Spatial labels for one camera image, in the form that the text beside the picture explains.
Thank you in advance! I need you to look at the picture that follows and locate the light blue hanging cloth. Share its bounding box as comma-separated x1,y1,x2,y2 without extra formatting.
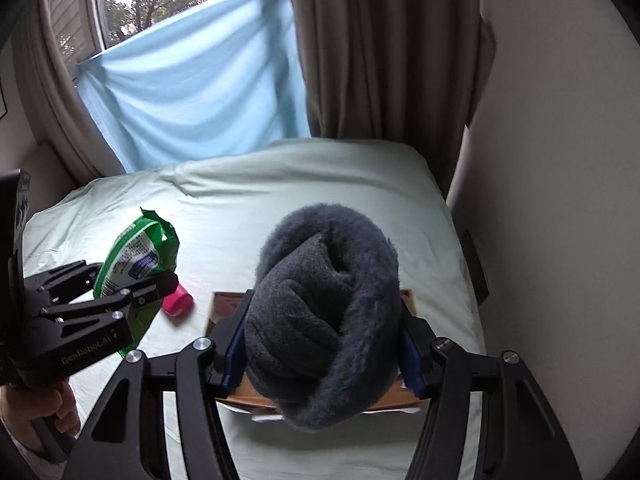
73,0,314,174

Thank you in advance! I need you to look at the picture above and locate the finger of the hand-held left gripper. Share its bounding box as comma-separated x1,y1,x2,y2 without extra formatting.
38,271,180,325
22,259,103,307

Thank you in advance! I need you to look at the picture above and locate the pink cloth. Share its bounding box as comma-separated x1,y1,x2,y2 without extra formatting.
159,283,194,319

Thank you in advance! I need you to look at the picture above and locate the grey knotted plush ball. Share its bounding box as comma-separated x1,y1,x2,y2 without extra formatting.
244,202,404,434

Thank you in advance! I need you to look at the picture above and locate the bed with light green sheet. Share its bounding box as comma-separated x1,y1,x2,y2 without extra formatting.
20,138,489,480

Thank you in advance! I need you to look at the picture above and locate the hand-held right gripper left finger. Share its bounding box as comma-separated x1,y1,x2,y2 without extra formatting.
62,290,257,480

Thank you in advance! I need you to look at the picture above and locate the beige curtain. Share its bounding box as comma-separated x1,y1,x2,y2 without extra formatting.
281,0,499,202
12,0,124,187

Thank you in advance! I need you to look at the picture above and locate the green wipes packet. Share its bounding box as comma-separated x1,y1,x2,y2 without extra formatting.
92,207,180,359

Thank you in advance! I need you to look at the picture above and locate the person's left hand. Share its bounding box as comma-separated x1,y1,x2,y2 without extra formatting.
0,379,82,441

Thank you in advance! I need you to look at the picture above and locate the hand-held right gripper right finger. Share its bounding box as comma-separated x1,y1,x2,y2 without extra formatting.
397,305,584,480

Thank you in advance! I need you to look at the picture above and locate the cardboard box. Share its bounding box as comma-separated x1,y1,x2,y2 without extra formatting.
205,287,424,419

